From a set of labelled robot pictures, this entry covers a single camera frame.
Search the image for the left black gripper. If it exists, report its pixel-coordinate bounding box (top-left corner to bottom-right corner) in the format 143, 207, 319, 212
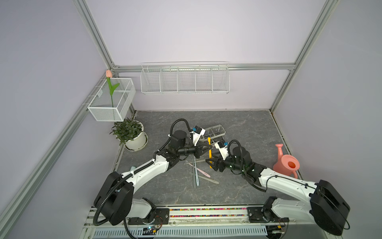
177, 140, 212, 159

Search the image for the yellow toothbrush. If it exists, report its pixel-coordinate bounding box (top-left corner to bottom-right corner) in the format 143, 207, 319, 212
208, 137, 212, 169

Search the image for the light blue toothbrush vertical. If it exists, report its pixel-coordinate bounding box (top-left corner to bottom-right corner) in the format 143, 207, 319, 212
193, 157, 200, 187

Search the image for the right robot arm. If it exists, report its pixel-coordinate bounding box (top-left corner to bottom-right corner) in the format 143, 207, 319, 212
206, 139, 350, 236

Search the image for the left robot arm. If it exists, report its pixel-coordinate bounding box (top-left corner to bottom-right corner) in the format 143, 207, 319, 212
93, 124, 212, 226

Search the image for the pink toothbrush middle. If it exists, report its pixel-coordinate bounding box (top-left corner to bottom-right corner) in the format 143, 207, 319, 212
188, 163, 211, 178

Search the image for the cream toothbrush holder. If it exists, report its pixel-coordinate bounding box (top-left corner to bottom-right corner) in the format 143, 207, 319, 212
200, 124, 226, 143

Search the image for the beige toothbrush upper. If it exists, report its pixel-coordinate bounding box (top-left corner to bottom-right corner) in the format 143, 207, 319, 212
184, 159, 206, 165

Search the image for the grey-green toothbrush vertical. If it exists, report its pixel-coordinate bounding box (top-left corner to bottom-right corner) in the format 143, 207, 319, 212
192, 163, 197, 189

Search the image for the pink watering can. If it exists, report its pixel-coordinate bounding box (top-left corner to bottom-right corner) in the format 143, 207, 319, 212
273, 144, 300, 179

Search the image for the potted green plant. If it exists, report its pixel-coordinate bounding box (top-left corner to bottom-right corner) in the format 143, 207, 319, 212
110, 119, 148, 152

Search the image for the white mesh box basket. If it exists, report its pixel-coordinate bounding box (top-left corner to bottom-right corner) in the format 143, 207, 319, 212
87, 78, 136, 122

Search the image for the white vent grille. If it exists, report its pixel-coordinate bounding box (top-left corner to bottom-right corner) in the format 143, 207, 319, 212
92, 225, 268, 239

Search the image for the artificial pink tulip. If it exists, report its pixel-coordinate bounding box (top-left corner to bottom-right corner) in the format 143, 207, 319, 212
105, 70, 120, 107

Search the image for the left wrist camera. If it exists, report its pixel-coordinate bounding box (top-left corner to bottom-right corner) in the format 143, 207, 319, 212
192, 125, 206, 146

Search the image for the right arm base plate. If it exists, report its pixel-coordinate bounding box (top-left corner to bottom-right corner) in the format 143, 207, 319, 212
247, 207, 289, 223

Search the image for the white wire wall basket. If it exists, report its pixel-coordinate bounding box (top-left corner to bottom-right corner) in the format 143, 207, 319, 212
140, 63, 230, 94

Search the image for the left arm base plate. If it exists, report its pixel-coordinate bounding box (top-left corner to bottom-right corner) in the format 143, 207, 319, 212
127, 208, 170, 225

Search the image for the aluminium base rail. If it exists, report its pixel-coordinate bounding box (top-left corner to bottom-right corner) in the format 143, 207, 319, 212
85, 198, 324, 227

